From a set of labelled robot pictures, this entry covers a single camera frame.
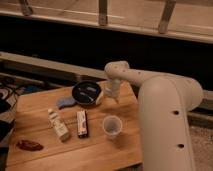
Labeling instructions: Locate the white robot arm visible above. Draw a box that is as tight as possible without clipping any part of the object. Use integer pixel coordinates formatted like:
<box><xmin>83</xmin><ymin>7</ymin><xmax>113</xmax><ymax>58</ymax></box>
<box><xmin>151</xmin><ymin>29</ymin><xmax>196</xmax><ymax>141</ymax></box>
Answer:
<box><xmin>104</xmin><ymin>61</ymin><xmax>204</xmax><ymax>171</ymax></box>

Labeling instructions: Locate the dark ceramic bowl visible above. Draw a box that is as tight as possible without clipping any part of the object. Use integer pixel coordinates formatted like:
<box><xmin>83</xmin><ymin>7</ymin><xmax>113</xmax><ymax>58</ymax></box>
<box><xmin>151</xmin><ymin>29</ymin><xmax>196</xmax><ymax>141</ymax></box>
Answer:
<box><xmin>72</xmin><ymin>81</ymin><xmax>101</xmax><ymax>105</ymax></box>

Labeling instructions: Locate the clear plastic cup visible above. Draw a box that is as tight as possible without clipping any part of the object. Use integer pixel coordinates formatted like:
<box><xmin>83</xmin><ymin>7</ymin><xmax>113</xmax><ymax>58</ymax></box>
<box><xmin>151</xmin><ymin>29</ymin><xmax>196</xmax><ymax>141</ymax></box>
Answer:
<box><xmin>102</xmin><ymin>115</ymin><xmax>123</xmax><ymax>139</ymax></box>

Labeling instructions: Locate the blue cloth piece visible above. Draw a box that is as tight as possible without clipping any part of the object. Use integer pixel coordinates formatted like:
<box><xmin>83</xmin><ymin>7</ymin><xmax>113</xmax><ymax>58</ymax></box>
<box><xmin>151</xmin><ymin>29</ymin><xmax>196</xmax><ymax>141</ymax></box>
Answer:
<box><xmin>57</xmin><ymin>97</ymin><xmax>76</xmax><ymax>110</ymax></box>

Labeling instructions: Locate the white lotion tube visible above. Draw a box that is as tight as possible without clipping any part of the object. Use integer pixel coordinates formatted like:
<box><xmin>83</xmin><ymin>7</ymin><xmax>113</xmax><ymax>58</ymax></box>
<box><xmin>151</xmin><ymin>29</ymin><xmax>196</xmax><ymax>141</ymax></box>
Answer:
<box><xmin>48</xmin><ymin>109</ymin><xmax>70</xmax><ymax>142</ymax></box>

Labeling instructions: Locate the wooden table board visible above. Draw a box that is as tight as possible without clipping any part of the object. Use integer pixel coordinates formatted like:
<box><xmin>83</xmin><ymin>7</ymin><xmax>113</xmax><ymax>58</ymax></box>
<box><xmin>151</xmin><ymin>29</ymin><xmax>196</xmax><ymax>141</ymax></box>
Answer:
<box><xmin>6</xmin><ymin>82</ymin><xmax>142</xmax><ymax>171</ymax></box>

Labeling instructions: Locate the right metal railing post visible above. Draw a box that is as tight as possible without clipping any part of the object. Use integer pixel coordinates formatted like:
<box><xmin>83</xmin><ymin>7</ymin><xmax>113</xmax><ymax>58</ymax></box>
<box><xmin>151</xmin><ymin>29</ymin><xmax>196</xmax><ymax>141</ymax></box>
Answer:
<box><xmin>158</xmin><ymin>0</ymin><xmax>176</xmax><ymax>34</ymax></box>

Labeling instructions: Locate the metal railing post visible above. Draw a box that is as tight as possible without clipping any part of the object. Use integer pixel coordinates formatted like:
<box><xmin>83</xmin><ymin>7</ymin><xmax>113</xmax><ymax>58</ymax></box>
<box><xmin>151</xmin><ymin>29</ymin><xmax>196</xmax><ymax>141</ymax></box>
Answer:
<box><xmin>19</xmin><ymin>0</ymin><xmax>33</xmax><ymax>16</ymax></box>
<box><xmin>158</xmin><ymin>0</ymin><xmax>176</xmax><ymax>34</ymax></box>
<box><xmin>98</xmin><ymin>0</ymin><xmax>108</xmax><ymax>26</ymax></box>

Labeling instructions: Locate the middle metal railing post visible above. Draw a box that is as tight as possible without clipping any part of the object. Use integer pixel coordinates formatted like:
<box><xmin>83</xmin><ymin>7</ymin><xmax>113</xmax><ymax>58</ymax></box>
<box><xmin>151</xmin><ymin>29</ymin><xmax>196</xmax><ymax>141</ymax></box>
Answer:
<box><xmin>98</xmin><ymin>0</ymin><xmax>108</xmax><ymax>26</ymax></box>

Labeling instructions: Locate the dark cables and clutter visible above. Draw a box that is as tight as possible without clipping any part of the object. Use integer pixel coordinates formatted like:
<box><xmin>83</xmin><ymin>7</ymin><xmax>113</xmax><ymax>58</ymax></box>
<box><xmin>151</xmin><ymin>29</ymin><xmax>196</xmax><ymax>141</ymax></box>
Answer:
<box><xmin>0</xmin><ymin>75</ymin><xmax>43</xmax><ymax>148</ymax></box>

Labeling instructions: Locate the left metal railing post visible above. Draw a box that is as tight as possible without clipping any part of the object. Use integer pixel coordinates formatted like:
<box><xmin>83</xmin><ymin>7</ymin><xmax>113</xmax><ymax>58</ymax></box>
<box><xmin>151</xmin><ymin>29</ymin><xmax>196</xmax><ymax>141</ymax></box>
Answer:
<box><xmin>19</xmin><ymin>0</ymin><xmax>33</xmax><ymax>16</ymax></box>

